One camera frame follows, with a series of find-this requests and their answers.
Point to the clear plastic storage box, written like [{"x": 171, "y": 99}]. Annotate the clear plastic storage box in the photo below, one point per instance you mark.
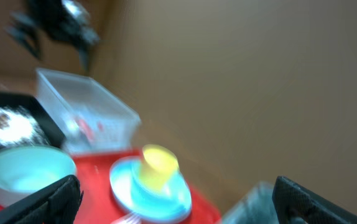
[{"x": 66, "y": 96}]

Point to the light blue plate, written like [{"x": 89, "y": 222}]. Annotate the light blue plate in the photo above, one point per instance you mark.
[{"x": 120, "y": 180}]

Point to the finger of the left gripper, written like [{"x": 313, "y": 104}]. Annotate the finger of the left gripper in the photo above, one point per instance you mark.
[
  {"x": 84, "y": 54},
  {"x": 23, "y": 29}
]

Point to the green bowl with food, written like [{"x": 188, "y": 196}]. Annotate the green bowl with food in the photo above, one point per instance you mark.
[{"x": 25, "y": 170}]

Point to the grey dishwasher rack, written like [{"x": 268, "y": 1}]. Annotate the grey dishwasher rack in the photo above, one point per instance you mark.
[{"x": 256, "y": 207}]

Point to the spilled rice and food scraps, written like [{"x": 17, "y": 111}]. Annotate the spilled rice and food scraps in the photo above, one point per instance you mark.
[{"x": 19, "y": 127}]

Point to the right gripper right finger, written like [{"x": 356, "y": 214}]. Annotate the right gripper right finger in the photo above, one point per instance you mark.
[{"x": 296, "y": 204}]

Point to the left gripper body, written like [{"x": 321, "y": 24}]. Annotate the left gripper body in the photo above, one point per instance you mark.
[{"x": 63, "y": 20}]

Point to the yellow plastic cup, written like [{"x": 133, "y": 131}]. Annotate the yellow plastic cup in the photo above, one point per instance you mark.
[{"x": 158, "y": 165}]

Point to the white plastic fork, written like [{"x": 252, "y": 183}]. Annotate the white plastic fork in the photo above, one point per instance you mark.
[{"x": 128, "y": 219}]

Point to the red candy wrapper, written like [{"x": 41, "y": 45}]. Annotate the red candy wrapper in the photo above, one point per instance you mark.
[{"x": 87, "y": 130}]

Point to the light blue bowl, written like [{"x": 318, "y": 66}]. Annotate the light blue bowl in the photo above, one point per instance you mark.
[{"x": 173, "y": 199}]

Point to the black plastic bin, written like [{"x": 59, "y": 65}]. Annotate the black plastic bin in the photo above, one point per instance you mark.
[{"x": 50, "y": 128}]

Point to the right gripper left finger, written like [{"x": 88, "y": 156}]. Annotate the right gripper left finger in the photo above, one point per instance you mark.
[{"x": 57, "y": 203}]

